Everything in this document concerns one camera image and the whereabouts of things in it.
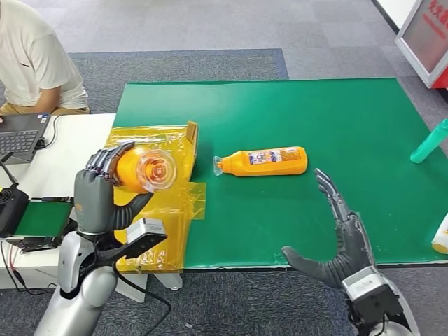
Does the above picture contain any black box with fan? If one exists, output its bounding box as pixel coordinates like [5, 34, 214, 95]
[0, 183, 29, 238]

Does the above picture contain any teal plastic bottle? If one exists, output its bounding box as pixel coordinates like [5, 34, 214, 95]
[410, 118, 448, 164]

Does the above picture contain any black laptop cable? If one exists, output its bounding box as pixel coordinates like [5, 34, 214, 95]
[35, 115, 62, 151]

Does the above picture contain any black antenna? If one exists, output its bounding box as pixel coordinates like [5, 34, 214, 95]
[0, 153, 18, 188]

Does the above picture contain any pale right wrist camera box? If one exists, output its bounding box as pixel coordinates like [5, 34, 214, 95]
[342, 265, 404, 322]

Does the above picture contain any orange detergent bottle clear cap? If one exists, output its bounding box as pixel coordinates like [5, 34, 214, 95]
[115, 146, 178, 195]
[213, 146, 308, 178]

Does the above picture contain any white yellow bottle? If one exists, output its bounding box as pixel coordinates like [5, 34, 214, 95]
[431, 212, 448, 255]

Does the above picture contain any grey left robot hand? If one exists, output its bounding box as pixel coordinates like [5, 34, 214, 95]
[73, 141, 155, 236]

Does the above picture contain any thin black floor cable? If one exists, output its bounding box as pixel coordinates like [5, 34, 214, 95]
[0, 241, 59, 298]

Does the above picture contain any green table mat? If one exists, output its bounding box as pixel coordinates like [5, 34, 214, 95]
[112, 78, 448, 271]

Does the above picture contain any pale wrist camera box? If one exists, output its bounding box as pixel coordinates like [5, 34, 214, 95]
[122, 218, 168, 260]
[342, 265, 404, 322]

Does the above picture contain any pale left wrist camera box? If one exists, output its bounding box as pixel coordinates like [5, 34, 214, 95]
[122, 218, 168, 260]

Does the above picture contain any white table base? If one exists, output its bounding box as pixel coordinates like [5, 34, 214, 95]
[115, 272, 183, 305]

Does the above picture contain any white red display stand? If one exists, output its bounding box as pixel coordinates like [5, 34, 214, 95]
[394, 0, 448, 90]

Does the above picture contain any yellow taped cardboard sheet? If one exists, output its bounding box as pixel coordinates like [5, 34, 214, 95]
[105, 121, 207, 274]

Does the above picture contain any small green belt conveyor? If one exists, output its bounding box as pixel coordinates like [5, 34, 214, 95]
[7, 197, 78, 254]

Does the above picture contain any dark grey laptop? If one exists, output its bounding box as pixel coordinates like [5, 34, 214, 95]
[0, 113, 51, 165]

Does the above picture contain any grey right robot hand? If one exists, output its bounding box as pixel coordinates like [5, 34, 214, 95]
[281, 167, 376, 289]

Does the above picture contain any person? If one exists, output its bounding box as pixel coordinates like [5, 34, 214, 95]
[0, 0, 91, 116]

